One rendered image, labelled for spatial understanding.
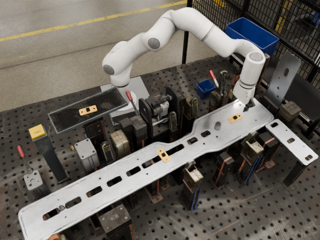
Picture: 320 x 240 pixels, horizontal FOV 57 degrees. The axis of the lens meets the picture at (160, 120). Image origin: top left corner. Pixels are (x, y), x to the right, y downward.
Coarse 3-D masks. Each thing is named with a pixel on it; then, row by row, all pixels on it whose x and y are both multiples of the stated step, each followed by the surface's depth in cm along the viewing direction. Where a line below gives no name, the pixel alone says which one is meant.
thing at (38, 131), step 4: (40, 124) 139; (32, 128) 138; (36, 128) 138; (40, 128) 138; (32, 132) 137; (36, 132) 136; (40, 132) 137; (44, 132) 137; (32, 136) 135; (36, 136) 135
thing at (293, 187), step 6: (294, 168) 158; (300, 168) 154; (282, 174) 175; (288, 174) 164; (294, 174) 160; (282, 180) 172; (288, 180) 167; (294, 180) 167; (288, 186) 169; (294, 186) 170
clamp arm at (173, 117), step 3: (171, 111) 152; (168, 114) 153; (171, 114) 152; (174, 114) 153; (171, 117) 153; (174, 117) 153; (171, 120) 154; (174, 120) 156; (171, 123) 156; (174, 123) 157; (171, 126) 157; (174, 126) 158; (171, 129) 158; (174, 129) 159
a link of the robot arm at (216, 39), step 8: (208, 32) 126; (216, 32) 127; (200, 40) 131; (208, 40) 128; (216, 40) 127; (224, 40) 128; (232, 40) 129; (240, 40) 132; (216, 48) 129; (224, 48) 128; (232, 48) 129; (240, 48) 135; (248, 48) 136; (256, 48) 136; (224, 56) 131
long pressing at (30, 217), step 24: (216, 120) 162; (240, 120) 162; (264, 120) 162; (168, 144) 152; (192, 144) 152; (216, 144) 153; (120, 168) 144; (168, 168) 144; (72, 192) 136; (120, 192) 136; (24, 216) 129; (72, 216) 129
